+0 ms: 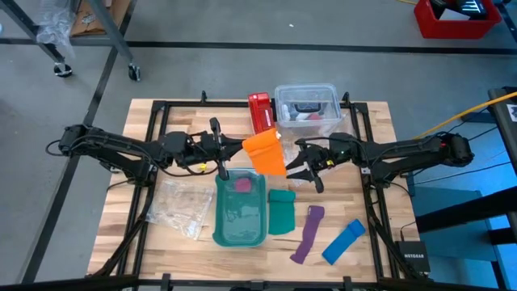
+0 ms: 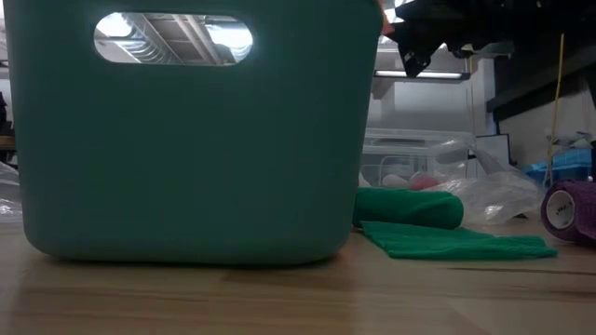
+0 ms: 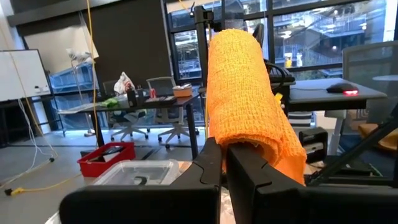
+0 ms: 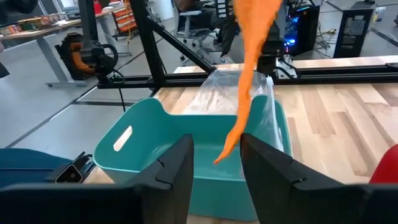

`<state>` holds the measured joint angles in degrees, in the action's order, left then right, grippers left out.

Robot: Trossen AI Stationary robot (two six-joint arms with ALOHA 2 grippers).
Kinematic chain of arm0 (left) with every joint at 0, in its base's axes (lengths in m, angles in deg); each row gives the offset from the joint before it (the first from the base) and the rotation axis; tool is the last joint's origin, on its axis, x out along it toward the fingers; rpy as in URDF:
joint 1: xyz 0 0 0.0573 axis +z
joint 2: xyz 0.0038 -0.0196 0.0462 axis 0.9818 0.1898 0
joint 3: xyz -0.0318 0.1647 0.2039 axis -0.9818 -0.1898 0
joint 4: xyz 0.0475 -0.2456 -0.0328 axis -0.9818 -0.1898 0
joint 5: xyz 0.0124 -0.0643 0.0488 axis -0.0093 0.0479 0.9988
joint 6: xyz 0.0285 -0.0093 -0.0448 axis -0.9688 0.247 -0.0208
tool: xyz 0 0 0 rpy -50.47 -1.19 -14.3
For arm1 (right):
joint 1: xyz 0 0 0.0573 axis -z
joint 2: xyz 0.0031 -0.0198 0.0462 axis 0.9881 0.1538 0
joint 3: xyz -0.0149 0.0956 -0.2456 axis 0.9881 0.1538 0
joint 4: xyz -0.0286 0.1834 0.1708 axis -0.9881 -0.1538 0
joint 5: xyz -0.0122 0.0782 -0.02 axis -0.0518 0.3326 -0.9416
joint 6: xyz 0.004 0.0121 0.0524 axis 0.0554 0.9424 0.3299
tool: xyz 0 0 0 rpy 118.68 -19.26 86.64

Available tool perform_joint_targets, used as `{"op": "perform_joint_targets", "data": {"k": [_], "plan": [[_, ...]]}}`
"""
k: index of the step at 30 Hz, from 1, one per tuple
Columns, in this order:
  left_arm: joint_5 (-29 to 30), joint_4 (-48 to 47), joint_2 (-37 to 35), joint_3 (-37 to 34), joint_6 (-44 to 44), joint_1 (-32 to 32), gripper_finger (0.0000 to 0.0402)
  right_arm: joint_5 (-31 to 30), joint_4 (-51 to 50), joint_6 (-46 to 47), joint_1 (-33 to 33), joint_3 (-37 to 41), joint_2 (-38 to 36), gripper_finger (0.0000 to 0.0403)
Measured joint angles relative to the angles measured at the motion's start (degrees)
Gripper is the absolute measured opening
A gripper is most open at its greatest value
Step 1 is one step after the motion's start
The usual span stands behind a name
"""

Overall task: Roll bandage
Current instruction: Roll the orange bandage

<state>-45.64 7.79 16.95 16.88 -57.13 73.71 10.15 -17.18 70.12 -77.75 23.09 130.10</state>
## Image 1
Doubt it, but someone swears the teal plastic bin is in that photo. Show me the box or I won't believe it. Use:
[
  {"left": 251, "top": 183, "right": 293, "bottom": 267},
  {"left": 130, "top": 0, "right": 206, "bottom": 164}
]
[{"left": 212, "top": 168, "right": 268, "bottom": 248}]

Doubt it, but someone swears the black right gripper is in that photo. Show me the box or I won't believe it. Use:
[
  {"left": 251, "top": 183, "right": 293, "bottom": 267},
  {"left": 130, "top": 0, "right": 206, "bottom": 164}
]
[{"left": 285, "top": 135, "right": 359, "bottom": 194}]

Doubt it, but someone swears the cardboard box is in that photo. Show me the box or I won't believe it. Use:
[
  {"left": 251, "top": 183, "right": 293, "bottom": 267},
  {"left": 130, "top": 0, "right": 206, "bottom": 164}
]
[{"left": 70, "top": 0, "right": 132, "bottom": 38}]

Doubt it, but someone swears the black device in crate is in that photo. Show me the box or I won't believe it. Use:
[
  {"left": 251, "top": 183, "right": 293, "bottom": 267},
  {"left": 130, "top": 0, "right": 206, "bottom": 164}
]
[{"left": 427, "top": 0, "right": 489, "bottom": 19}]

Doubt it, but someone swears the red plastic crate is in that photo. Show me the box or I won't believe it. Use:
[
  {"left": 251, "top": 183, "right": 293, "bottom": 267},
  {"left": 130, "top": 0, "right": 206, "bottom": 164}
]
[{"left": 413, "top": 0, "right": 503, "bottom": 40}]

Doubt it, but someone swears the black Netgear network switch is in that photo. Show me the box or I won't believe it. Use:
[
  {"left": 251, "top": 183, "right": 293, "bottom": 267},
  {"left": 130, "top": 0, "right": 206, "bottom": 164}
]
[{"left": 394, "top": 240, "right": 431, "bottom": 274}]

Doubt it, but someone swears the clear plastic container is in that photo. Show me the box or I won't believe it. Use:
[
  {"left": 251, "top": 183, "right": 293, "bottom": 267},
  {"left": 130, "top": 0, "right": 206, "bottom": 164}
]
[{"left": 274, "top": 82, "right": 343, "bottom": 129}]

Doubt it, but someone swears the blue bandage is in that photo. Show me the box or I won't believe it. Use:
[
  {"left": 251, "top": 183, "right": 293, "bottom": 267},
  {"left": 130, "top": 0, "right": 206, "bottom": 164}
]
[{"left": 321, "top": 218, "right": 367, "bottom": 267}]

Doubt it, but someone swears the black metal table frame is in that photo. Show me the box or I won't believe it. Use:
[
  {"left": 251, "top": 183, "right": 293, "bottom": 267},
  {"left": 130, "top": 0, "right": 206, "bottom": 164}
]
[{"left": 85, "top": 90, "right": 435, "bottom": 291}]

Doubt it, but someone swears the green bandage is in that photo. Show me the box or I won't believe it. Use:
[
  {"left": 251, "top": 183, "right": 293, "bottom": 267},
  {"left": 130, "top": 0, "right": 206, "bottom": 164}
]
[{"left": 267, "top": 188, "right": 297, "bottom": 236}]

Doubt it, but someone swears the clear plastic wrap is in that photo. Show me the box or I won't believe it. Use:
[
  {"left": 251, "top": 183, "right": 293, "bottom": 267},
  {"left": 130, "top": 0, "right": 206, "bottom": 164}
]
[{"left": 35, "top": 0, "right": 78, "bottom": 57}]

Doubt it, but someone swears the black cable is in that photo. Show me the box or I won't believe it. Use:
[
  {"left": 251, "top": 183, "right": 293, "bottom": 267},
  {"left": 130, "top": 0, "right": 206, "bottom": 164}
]
[{"left": 411, "top": 161, "right": 512, "bottom": 187}]

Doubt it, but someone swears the yellow cable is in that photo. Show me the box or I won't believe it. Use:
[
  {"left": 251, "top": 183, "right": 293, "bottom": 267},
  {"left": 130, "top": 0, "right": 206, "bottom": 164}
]
[{"left": 414, "top": 91, "right": 517, "bottom": 141}]

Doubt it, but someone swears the grey metal cart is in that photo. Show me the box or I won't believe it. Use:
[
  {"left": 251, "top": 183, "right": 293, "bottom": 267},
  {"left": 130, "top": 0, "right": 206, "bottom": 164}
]
[{"left": 0, "top": 0, "right": 141, "bottom": 82}]

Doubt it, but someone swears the crumpled clear plastic bag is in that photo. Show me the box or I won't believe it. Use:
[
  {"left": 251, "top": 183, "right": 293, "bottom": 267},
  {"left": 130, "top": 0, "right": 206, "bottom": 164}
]
[{"left": 277, "top": 120, "right": 359, "bottom": 189}]

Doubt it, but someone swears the black pouch in container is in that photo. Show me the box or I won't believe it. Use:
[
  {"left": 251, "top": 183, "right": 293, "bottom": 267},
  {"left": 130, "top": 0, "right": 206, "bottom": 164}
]
[{"left": 293, "top": 102, "right": 323, "bottom": 116}]

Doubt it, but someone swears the black horizontal bar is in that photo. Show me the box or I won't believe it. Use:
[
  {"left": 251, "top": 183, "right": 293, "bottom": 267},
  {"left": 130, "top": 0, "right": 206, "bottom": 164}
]
[{"left": 0, "top": 274, "right": 517, "bottom": 291}]

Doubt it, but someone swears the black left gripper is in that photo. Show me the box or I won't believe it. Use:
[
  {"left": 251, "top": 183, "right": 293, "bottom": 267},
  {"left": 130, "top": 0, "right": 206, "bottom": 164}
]
[{"left": 187, "top": 116, "right": 245, "bottom": 182}]

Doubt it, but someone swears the purple bandage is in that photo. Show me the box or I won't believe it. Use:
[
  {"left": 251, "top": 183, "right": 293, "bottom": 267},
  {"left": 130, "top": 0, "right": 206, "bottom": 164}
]
[{"left": 289, "top": 205, "right": 326, "bottom": 266}]

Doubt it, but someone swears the flat clear plastic bag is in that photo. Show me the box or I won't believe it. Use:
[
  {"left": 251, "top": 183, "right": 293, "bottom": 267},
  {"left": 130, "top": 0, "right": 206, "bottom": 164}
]
[{"left": 145, "top": 178, "right": 215, "bottom": 241}]

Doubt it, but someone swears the orange bandage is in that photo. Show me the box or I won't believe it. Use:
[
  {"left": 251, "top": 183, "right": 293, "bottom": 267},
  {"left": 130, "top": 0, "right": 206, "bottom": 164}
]
[{"left": 241, "top": 128, "right": 288, "bottom": 177}]

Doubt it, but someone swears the black metal stand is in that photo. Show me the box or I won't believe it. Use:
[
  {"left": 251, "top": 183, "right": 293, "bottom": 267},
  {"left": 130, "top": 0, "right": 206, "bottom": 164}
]
[{"left": 414, "top": 86, "right": 517, "bottom": 291}]

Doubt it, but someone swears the red box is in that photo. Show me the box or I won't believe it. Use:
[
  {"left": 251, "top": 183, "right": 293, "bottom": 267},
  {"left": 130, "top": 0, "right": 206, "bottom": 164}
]
[{"left": 247, "top": 91, "right": 280, "bottom": 137}]

